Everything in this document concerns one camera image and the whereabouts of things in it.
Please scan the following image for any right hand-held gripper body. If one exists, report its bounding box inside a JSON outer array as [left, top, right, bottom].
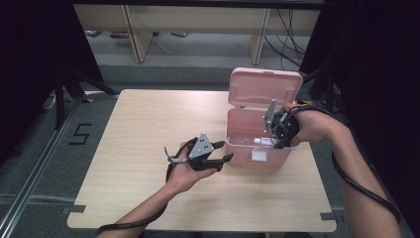
[[262, 97, 300, 148]]

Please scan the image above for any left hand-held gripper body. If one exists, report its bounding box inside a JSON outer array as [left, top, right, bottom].
[[163, 132, 226, 173]]

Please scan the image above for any white ointment tube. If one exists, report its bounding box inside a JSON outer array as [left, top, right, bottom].
[[253, 137, 277, 147]]

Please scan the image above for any pink box with white handle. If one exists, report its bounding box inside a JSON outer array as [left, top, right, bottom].
[[224, 66, 304, 171]]

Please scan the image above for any person's right hand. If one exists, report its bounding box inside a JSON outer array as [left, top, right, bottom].
[[281, 101, 335, 148]]

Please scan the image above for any person's left hand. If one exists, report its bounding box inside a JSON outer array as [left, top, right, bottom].
[[165, 142, 219, 194]]

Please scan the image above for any black metal stand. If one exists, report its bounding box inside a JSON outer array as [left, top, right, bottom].
[[53, 64, 121, 131], [298, 64, 339, 115]]

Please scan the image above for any beige wooden desk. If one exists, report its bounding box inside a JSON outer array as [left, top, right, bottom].
[[72, 3, 321, 66]]

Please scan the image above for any bundle of black hanging cables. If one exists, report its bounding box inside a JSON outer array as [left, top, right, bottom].
[[262, 8, 309, 71]]

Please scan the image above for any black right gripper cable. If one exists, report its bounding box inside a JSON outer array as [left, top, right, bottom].
[[285, 104, 402, 225]]

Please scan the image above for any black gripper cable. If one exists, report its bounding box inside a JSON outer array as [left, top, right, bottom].
[[285, 104, 402, 225], [96, 137, 199, 236]]

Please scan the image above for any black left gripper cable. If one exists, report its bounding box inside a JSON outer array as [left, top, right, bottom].
[[96, 137, 199, 236]]

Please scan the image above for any white coiled cable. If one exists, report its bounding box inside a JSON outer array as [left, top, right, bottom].
[[42, 93, 57, 111]]

